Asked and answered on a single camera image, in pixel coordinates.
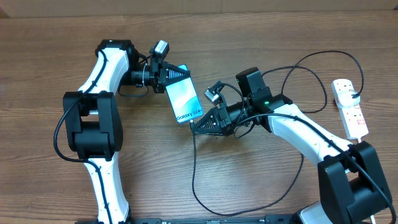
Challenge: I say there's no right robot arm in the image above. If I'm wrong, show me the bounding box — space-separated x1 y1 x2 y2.
190 67 397 223

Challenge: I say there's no white power strip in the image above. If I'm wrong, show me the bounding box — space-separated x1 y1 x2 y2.
331 79 369 141

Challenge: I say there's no white USB charger plug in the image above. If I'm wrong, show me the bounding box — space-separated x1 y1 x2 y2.
335 91 361 108

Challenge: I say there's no blue Galaxy smartphone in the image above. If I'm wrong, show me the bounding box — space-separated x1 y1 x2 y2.
165 75 204 123

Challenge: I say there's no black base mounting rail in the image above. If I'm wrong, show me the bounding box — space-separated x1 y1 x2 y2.
74 213 352 224

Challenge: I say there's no black USB charging cable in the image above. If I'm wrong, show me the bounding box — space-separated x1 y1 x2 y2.
190 50 364 217

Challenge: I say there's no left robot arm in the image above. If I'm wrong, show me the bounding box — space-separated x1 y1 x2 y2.
59 39 174 223

